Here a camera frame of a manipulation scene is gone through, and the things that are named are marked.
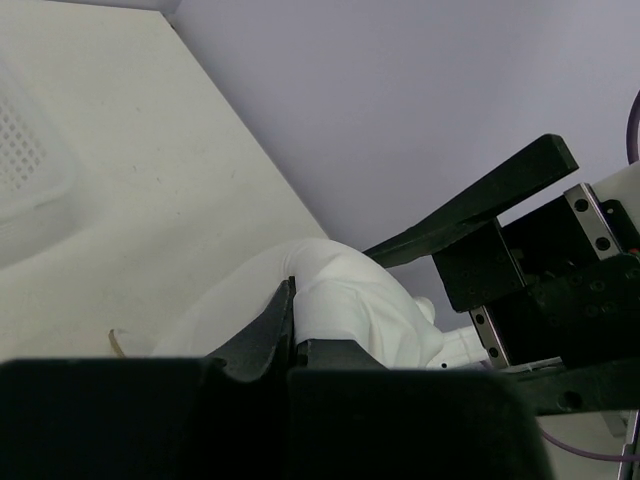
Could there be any white plastic basket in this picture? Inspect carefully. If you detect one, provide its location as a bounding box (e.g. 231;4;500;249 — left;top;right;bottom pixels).
1;64;77;243

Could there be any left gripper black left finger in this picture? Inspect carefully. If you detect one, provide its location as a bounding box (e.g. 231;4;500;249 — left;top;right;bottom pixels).
1;279;296;479

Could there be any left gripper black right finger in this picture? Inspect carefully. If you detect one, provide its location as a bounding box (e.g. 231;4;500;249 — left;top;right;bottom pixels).
287;340;553;479

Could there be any white bra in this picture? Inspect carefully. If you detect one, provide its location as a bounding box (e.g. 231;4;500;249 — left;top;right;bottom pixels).
151;239;488;369

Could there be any mesh laundry bag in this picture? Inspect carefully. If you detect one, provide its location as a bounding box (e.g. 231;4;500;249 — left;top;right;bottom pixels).
108;328;127;358

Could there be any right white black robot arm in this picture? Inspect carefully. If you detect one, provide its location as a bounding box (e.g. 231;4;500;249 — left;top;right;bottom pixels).
368;134;639;415

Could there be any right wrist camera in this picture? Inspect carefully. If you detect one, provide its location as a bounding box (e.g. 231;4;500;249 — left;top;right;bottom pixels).
592;162;640;228

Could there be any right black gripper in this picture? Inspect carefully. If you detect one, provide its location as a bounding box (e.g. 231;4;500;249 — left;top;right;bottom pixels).
364;134;639;416

